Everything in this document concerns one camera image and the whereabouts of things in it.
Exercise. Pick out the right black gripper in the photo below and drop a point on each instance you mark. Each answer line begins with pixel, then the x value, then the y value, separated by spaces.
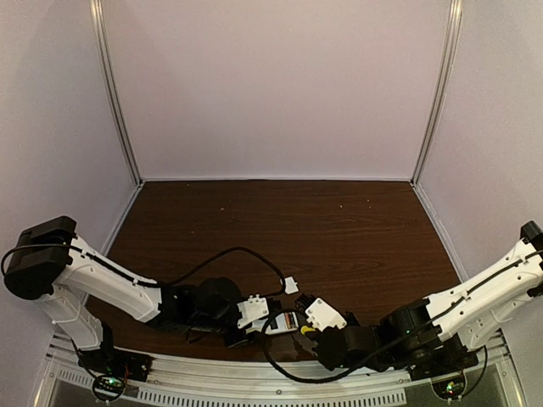
pixel 327 336

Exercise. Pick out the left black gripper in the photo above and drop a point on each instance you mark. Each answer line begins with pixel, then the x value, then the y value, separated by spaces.
pixel 237 336

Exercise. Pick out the yellow handled screwdriver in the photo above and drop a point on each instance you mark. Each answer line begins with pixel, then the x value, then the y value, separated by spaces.
pixel 307 330

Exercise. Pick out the white remote control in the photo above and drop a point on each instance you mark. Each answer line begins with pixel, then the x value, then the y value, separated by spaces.
pixel 275 327

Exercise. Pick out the white battery cover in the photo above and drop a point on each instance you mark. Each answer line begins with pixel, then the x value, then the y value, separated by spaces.
pixel 291 285

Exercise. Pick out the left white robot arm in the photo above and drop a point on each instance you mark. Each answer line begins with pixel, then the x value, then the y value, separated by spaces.
pixel 50 261

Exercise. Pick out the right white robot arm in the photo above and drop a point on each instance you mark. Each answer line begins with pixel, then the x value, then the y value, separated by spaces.
pixel 439 333

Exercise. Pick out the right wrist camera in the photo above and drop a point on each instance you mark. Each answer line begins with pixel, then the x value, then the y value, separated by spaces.
pixel 322 315

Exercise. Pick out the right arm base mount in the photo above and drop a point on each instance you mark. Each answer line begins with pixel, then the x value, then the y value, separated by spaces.
pixel 446 370

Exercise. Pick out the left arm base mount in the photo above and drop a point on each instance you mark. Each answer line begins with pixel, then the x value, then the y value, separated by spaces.
pixel 112 369

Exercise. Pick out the front aluminium rail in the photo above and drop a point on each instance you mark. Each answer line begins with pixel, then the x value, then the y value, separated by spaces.
pixel 177 381

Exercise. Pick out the left aluminium frame post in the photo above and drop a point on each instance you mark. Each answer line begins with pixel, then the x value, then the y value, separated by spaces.
pixel 100 31

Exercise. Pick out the aluminium frame post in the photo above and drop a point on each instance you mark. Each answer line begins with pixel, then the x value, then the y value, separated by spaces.
pixel 100 31
pixel 452 34

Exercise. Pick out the right aluminium frame post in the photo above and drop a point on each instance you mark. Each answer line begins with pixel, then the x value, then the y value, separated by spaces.
pixel 452 34

